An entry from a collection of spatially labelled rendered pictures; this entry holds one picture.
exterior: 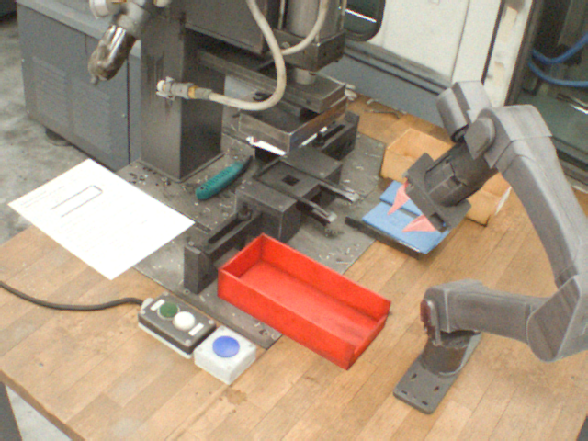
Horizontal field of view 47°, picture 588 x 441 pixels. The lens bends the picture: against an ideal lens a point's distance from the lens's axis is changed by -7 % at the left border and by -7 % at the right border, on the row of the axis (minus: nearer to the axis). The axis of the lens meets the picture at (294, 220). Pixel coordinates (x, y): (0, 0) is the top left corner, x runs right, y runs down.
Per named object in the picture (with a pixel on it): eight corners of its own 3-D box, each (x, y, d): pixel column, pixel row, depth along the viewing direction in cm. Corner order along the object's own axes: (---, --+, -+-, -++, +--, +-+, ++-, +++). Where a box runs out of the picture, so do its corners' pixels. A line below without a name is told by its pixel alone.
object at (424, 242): (432, 257, 126) (435, 245, 124) (361, 220, 133) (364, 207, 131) (449, 239, 131) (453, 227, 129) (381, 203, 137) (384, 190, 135)
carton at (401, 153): (485, 231, 139) (495, 199, 134) (377, 179, 148) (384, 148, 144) (505, 201, 148) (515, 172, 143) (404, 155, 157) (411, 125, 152)
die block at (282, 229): (277, 250, 127) (282, 216, 122) (232, 226, 130) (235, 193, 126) (336, 198, 140) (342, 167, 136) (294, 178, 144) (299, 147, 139)
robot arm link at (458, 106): (417, 109, 95) (454, 57, 85) (469, 106, 98) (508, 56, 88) (446, 185, 91) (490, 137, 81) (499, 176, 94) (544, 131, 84)
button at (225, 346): (228, 367, 102) (228, 358, 101) (206, 354, 104) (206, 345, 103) (243, 352, 105) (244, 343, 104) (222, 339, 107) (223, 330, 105)
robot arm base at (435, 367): (401, 360, 99) (444, 383, 96) (457, 285, 112) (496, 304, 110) (390, 394, 104) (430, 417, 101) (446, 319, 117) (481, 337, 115)
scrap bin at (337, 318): (347, 371, 106) (354, 345, 103) (216, 296, 116) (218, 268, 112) (385, 326, 115) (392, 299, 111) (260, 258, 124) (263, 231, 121)
